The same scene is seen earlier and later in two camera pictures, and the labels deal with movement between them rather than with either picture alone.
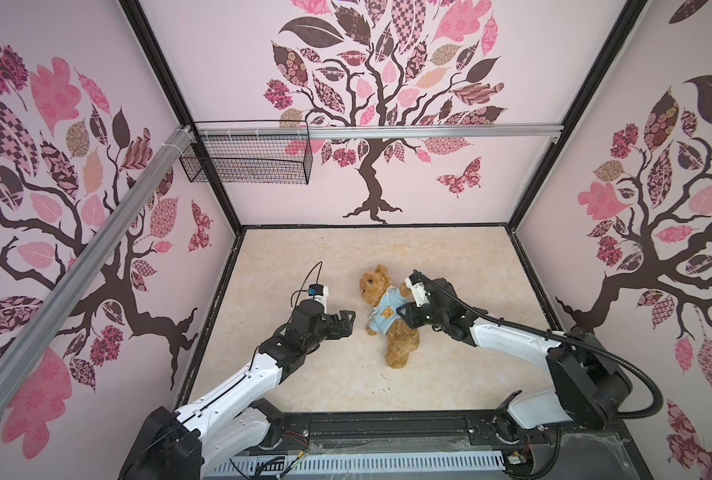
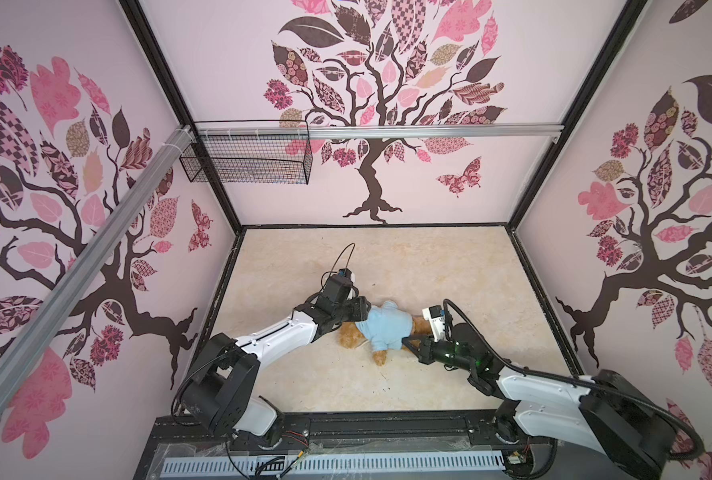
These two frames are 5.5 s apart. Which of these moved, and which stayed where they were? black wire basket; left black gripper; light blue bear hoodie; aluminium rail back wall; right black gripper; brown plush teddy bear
Moved: light blue bear hoodie; left black gripper; right black gripper; brown plush teddy bear
Stayed: black wire basket; aluminium rail back wall
